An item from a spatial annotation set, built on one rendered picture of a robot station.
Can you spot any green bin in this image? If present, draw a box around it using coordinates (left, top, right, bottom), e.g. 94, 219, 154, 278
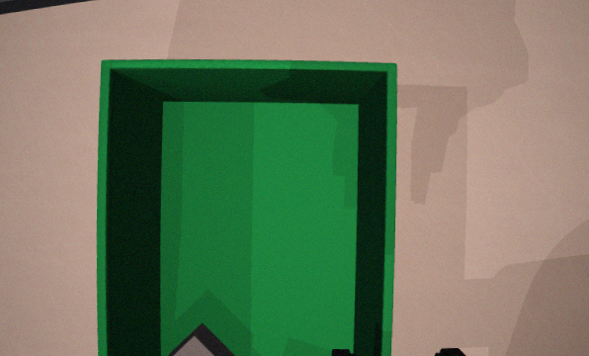
97, 59, 397, 356

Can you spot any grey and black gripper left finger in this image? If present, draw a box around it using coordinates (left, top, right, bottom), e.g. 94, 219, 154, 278
332, 349, 357, 356

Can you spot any grey block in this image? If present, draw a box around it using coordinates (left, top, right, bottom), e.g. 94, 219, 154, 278
168, 323, 235, 356

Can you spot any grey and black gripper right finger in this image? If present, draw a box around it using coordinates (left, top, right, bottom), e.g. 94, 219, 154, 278
435, 348, 465, 356

